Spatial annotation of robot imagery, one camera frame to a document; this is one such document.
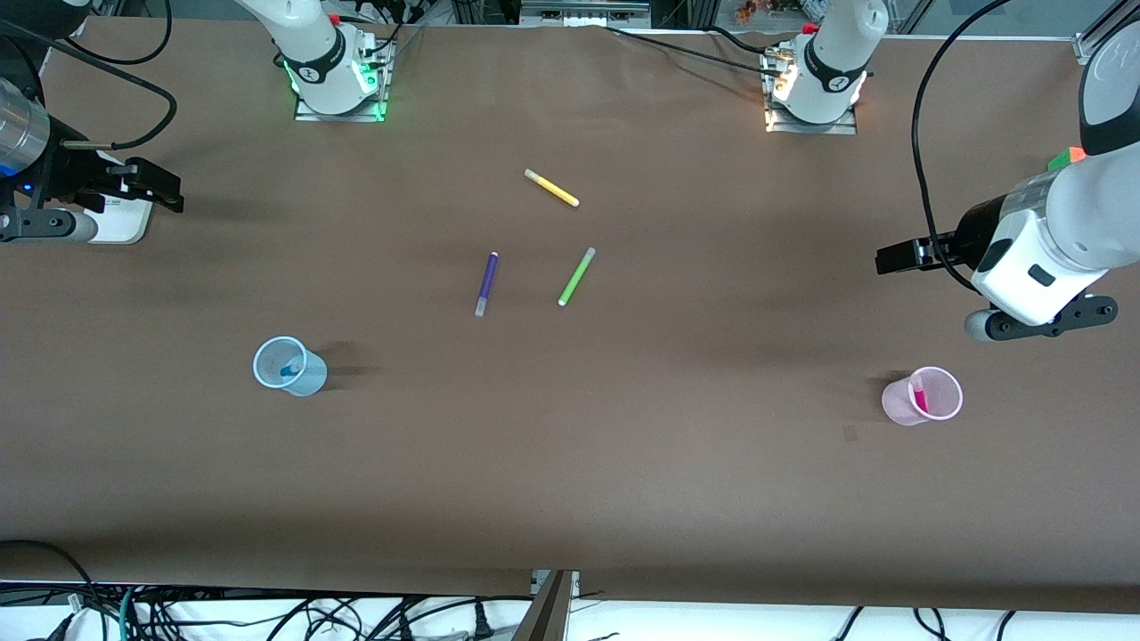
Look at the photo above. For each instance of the colourful puzzle cube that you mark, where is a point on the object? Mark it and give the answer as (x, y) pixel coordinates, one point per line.
(1065, 158)

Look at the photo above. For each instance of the yellow marker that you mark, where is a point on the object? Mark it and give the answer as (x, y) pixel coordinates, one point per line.
(554, 189)

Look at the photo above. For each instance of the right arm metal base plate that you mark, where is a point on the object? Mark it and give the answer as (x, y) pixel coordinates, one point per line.
(343, 114)

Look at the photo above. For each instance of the grey socket box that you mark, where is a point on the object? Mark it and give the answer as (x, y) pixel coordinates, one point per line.
(583, 12)

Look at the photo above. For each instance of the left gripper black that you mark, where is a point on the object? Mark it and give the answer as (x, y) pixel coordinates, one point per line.
(973, 232)

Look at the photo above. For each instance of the black power plug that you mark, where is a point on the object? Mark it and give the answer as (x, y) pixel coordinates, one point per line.
(484, 625)

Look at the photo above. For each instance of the green marker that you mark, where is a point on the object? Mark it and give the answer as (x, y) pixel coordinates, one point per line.
(575, 278)

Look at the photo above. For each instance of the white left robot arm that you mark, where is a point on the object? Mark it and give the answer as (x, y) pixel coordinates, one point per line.
(1033, 267)

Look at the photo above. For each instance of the white lamp stand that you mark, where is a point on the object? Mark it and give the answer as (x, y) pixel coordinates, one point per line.
(125, 224)

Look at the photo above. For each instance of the dark table support beam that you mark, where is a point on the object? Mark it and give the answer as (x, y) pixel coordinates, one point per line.
(545, 616)

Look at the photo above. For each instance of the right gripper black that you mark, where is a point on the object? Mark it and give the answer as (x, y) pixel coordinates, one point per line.
(69, 166)

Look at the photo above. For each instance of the light blue plastic cup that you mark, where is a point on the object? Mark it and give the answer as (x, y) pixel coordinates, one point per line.
(307, 378)

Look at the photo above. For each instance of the pink marker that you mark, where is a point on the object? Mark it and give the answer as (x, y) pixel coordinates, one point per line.
(919, 396)

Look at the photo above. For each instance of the pink plastic cup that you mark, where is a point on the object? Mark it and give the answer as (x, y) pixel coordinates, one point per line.
(898, 405)

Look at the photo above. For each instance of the blue marker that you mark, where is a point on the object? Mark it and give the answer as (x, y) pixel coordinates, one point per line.
(290, 369)

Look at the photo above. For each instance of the purple marker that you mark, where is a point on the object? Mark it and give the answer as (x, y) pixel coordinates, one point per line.
(489, 271)

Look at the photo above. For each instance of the aluminium frame corner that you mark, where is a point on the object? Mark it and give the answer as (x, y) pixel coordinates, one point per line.
(1088, 40)

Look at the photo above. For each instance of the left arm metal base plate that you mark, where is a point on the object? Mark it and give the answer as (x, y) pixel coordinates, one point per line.
(842, 126)

